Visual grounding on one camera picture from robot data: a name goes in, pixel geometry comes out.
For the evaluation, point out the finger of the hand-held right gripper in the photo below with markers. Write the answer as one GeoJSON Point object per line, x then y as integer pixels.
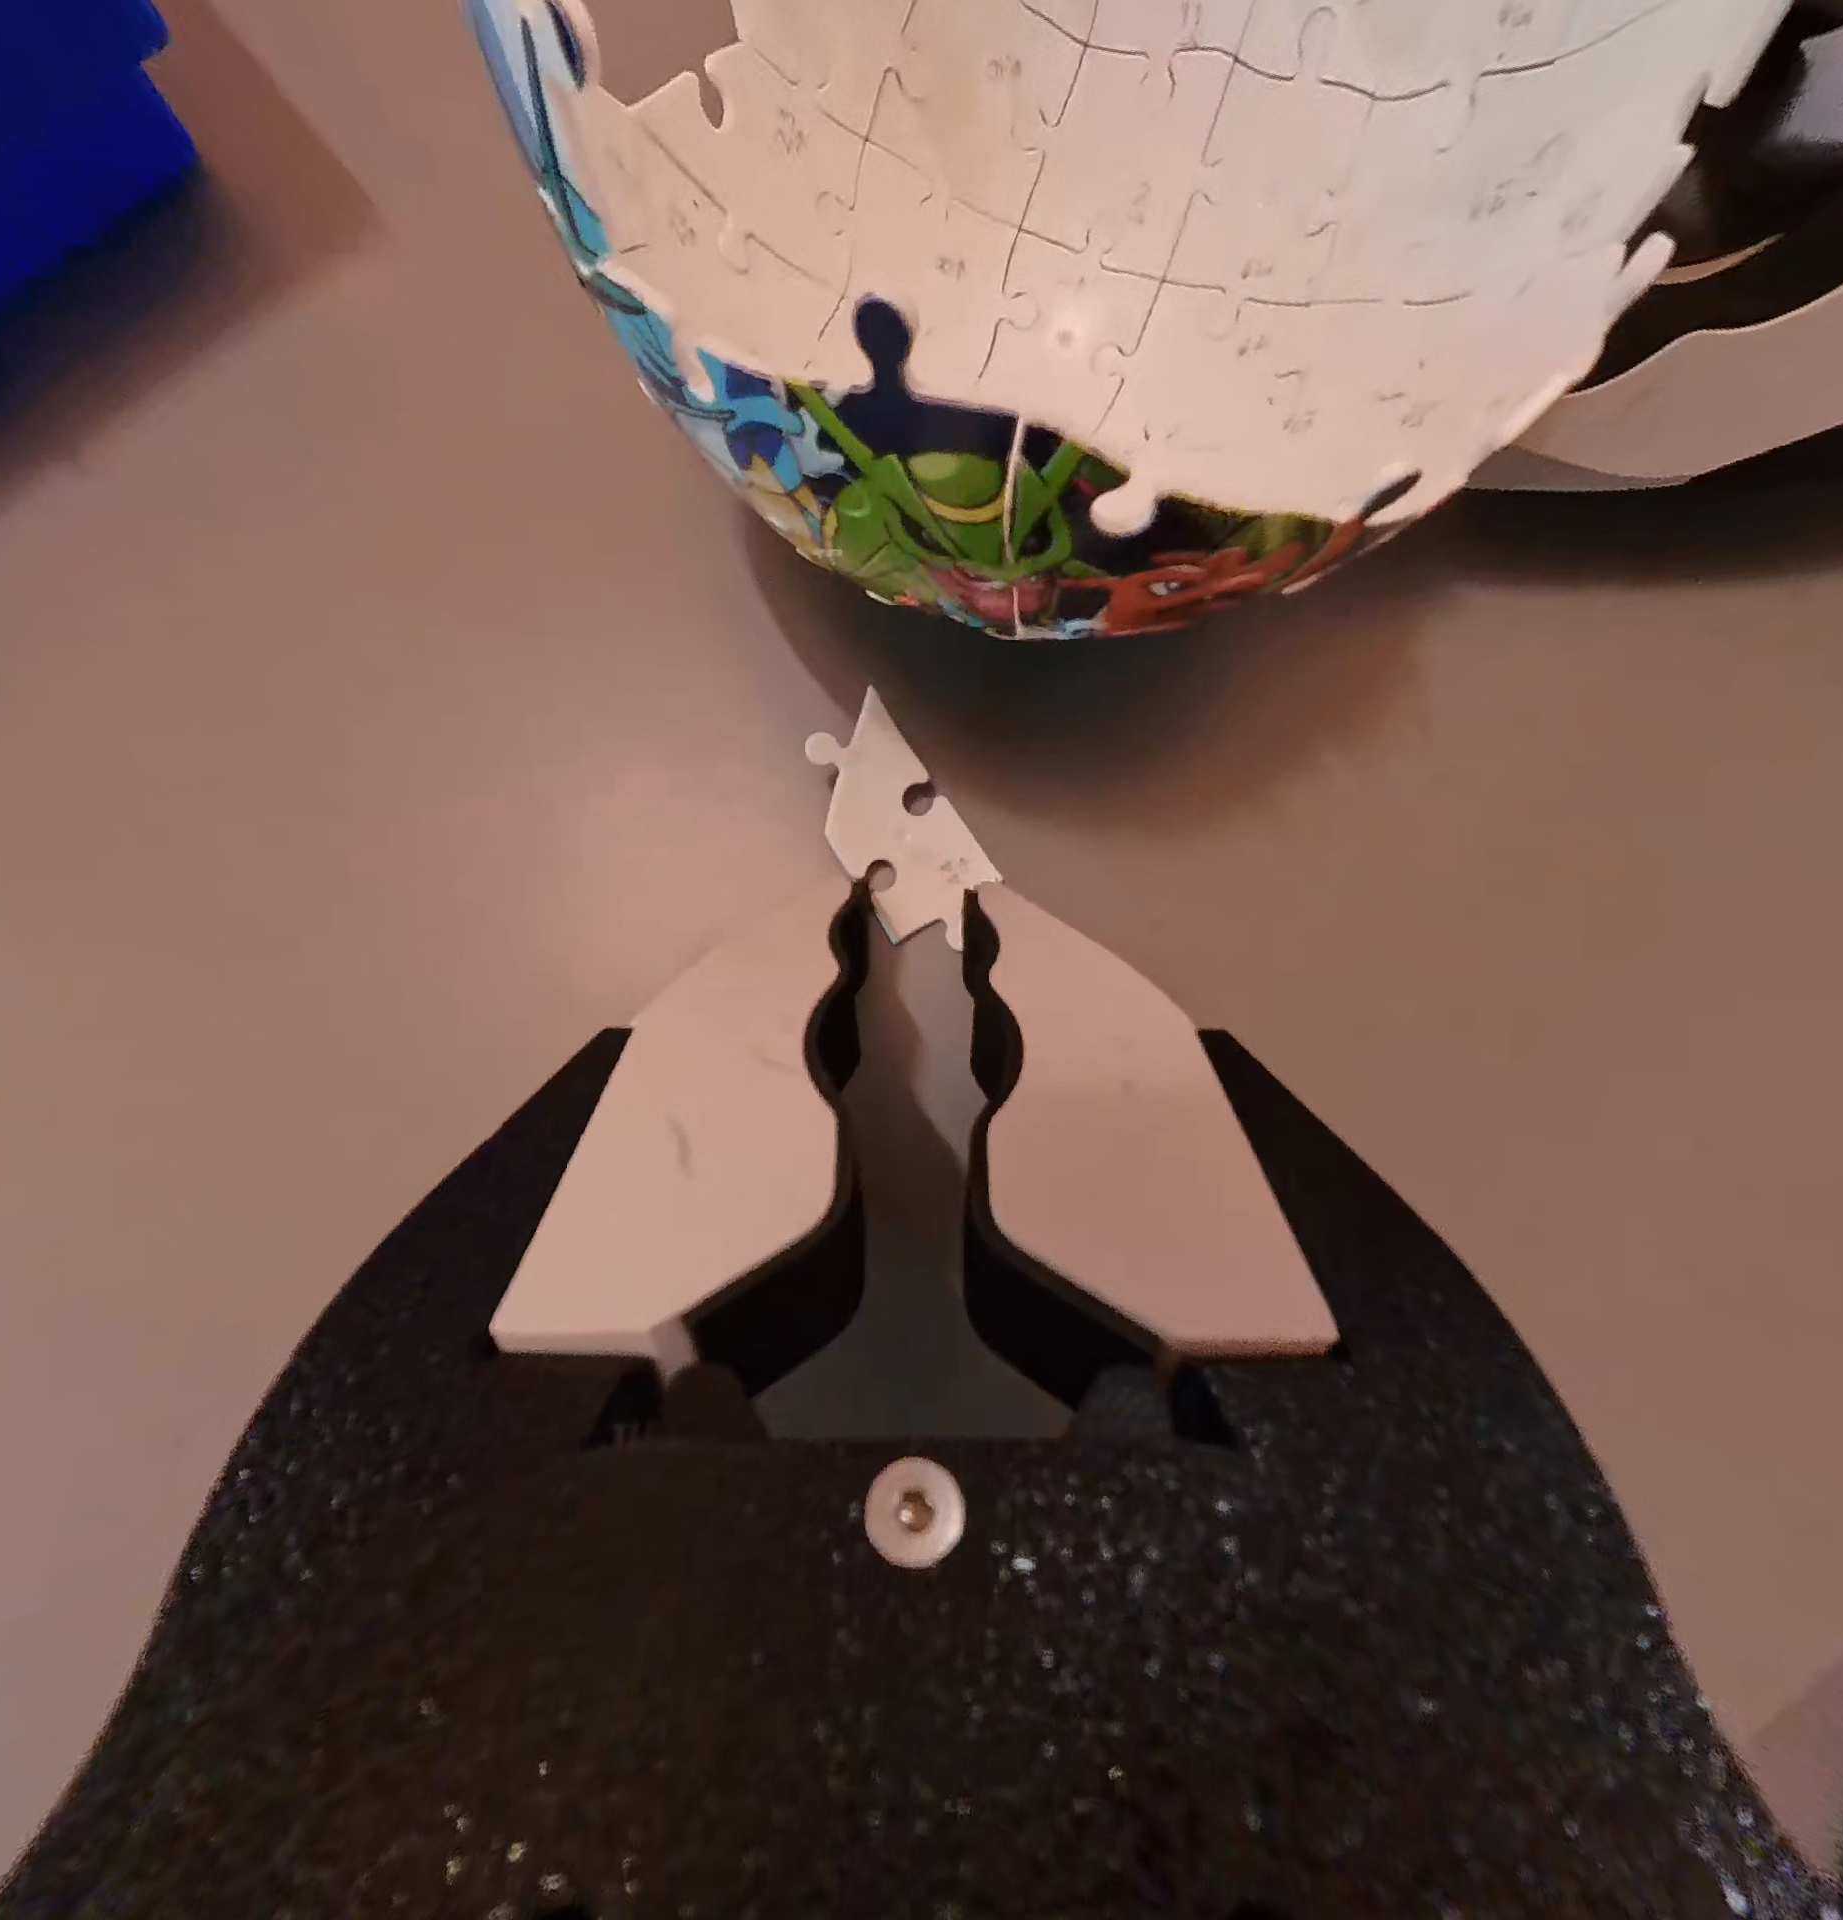
{"type": "Point", "coordinates": [1819, 150]}
{"type": "Point", "coordinates": [1717, 404]}

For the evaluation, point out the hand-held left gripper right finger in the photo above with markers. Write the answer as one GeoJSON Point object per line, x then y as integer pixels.
{"type": "Point", "coordinates": [1122, 1166]}

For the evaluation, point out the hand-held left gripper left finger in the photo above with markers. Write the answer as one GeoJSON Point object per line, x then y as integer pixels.
{"type": "Point", "coordinates": [678, 1160]}

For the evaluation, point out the white puzzle piece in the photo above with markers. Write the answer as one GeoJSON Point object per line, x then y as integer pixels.
{"type": "Point", "coordinates": [899, 837]}

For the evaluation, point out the colourful puzzle ball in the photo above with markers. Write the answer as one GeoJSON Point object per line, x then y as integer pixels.
{"type": "Point", "coordinates": [1159, 185]}

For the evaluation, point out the blue box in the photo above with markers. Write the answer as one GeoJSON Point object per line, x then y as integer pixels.
{"type": "Point", "coordinates": [51, 150]}

